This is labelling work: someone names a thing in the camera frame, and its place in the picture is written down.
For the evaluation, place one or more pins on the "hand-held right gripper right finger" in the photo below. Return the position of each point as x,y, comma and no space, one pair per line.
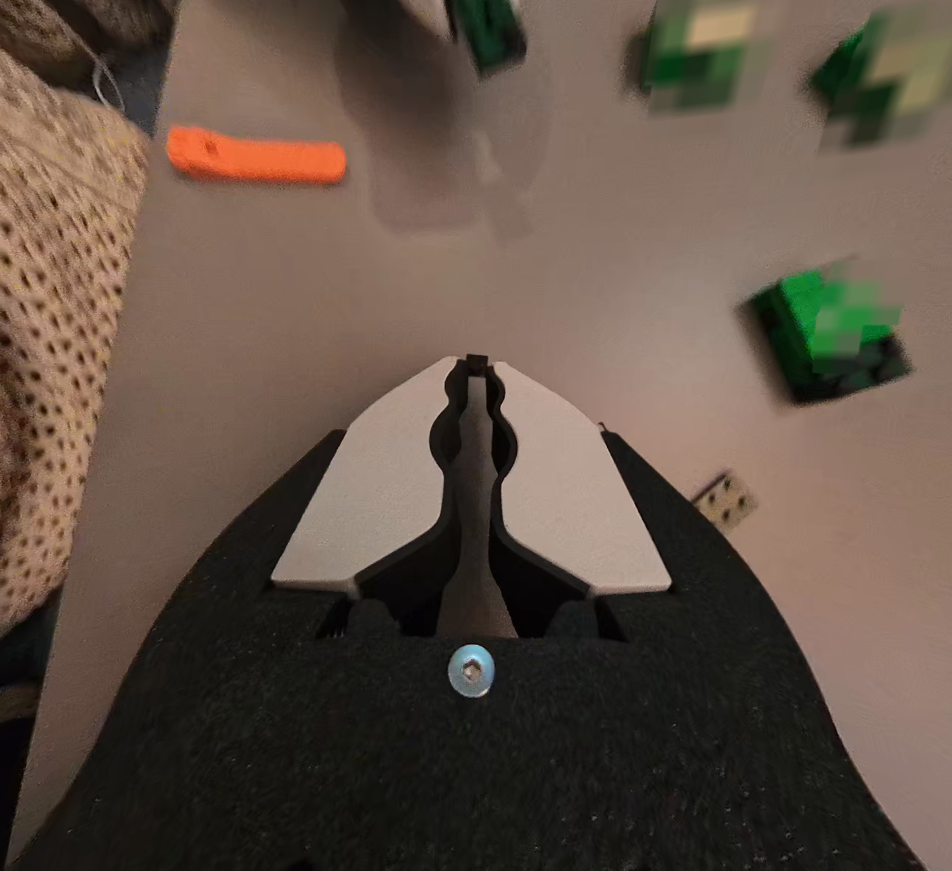
580,506

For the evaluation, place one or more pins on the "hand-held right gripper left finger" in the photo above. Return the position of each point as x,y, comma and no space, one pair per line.
372,506

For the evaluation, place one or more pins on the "dark green brick plate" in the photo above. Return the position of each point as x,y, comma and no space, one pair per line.
483,16
725,503

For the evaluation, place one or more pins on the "small black brick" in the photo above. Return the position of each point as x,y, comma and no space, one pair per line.
477,364

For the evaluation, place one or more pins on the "small green brick assembly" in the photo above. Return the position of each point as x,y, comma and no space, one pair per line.
781,321

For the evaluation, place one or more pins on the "green brick build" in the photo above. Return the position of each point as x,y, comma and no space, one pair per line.
833,75

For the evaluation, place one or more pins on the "orange brick separator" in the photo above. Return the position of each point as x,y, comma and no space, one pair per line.
260,157

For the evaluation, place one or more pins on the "person's dark trousers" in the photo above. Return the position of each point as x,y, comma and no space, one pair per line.
145,98

